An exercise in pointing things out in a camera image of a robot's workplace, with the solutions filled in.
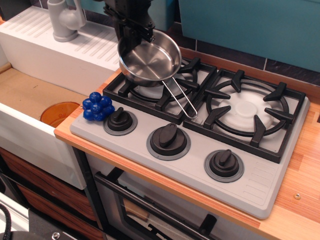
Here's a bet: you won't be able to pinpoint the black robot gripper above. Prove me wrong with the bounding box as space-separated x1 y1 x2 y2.
103 0 155 55

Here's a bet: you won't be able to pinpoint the stainless steel pan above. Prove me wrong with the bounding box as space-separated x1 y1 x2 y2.
117 29 198 119

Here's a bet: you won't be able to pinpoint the blue toy blueberry cluster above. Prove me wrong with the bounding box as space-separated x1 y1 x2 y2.
82 91 115 122

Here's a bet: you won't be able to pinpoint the black left stove knob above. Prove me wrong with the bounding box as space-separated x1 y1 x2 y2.
103 107 138 136

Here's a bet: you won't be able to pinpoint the black stove knob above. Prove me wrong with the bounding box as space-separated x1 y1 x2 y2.
146 123 191 161
204 149 245 183
103 107 138 136

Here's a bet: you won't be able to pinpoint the black middle stove knob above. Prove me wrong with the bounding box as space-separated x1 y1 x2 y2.
146 123 191 161

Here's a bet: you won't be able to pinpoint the grey toy stove top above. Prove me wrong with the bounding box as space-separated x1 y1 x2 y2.
70 102 294 219

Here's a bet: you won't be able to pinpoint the black right stove knob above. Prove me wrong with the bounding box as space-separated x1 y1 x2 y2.
204 149 245 183

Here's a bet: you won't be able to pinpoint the grey toy faucet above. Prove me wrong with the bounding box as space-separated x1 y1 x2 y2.
47 0 86 43

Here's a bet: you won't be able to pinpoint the black left burner grate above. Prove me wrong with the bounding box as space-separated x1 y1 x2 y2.
103 57 217 125

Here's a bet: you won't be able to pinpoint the black burner grate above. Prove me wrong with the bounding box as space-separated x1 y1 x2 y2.
103 57 217 125
183 69 310 164

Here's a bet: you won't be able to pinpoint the white toy sink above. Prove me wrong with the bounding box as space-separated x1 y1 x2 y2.
0 6 119 190

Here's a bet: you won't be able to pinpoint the black right burner grate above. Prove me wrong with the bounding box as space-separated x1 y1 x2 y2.
183 69 310 164

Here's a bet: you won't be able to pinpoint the wooden drawer fronts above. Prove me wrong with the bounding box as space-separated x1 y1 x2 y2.
0 148 106 240

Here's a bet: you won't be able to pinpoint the oven door with handle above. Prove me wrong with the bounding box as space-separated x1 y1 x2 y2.
93 167 263 240

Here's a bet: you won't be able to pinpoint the black braided cable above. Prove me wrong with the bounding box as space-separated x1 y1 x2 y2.
0 203 13 240

